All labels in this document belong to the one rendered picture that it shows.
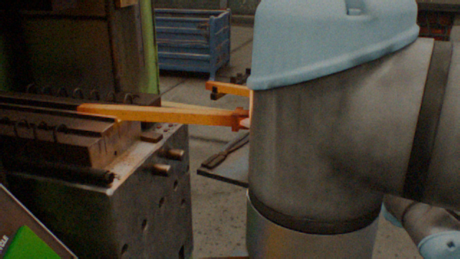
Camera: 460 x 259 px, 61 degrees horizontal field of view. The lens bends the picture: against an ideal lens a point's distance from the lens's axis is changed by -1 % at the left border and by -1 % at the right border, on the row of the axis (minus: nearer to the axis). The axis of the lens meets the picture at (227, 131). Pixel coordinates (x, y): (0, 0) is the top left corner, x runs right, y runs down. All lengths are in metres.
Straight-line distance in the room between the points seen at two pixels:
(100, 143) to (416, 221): 0.58
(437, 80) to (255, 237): 0.12
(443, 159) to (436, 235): 0.49
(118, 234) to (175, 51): 3.89
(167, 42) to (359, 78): 4.45
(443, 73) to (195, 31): 4.32
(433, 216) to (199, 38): 3.98
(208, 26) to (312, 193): 4.24
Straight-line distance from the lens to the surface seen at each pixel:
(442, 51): 0.19
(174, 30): 4.55
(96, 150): 0.80
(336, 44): 0.16
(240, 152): 1.39
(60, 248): 0.52
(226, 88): 1.20
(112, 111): 0.85
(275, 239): 0.21
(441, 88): 0.17
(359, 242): 0.22
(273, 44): 0.17
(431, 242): 0.66
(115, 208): 0.78
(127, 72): 1.15
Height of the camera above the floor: 1.30
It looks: 24 degrees down
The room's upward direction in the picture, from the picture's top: straight up
